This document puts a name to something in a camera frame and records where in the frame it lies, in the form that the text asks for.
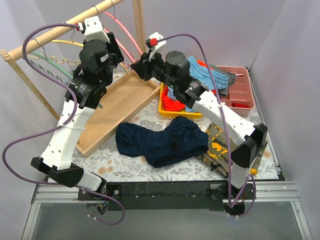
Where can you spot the grey garment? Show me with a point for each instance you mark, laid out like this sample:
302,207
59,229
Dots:
223,92

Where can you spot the pink wavy hanger front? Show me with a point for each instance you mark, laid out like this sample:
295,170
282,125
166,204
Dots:
124,50

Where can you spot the camouflage shorts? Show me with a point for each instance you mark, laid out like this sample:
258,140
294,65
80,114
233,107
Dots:
217,155

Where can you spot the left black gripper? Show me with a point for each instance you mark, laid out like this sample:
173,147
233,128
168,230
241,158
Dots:
115,47

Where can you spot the orange shorts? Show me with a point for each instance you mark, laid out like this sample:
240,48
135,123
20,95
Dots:
177,106

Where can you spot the green wavy hanger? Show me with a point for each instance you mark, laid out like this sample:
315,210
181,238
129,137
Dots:
55,65

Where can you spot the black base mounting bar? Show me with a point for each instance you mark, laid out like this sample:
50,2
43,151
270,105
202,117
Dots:
170,195

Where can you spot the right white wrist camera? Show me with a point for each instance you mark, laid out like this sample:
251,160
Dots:
155,42

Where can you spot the pink divided tray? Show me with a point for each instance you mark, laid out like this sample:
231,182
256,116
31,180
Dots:
240,91

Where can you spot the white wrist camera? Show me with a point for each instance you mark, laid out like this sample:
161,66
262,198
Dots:
92,29
155,42

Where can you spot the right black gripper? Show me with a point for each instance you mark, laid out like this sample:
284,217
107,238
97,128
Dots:
143,66

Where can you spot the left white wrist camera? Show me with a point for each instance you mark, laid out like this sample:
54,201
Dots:
92,29

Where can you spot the yellow plastic bin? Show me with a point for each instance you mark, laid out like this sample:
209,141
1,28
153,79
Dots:
173,114

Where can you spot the light blue shorts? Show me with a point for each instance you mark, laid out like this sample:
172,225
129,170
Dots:
202,74

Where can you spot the navy blue shorts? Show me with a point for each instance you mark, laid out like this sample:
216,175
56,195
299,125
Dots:
180,140

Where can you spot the pink wavy hanger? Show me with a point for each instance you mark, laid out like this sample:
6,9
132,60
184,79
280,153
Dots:
124,50
125,30

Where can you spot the pink wavy hanger rear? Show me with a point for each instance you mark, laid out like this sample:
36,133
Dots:
125,30

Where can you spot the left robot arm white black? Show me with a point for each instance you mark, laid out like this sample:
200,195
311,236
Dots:
89,83

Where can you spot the red cloth in tray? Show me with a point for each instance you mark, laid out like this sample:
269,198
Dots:
242,105

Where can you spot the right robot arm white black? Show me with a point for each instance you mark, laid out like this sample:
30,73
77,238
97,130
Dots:
248,137

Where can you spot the wooden clothes rack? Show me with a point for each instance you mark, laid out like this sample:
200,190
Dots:
124,99

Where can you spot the yellow wavy hanger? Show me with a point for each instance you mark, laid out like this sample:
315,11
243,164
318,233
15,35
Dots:
69,49

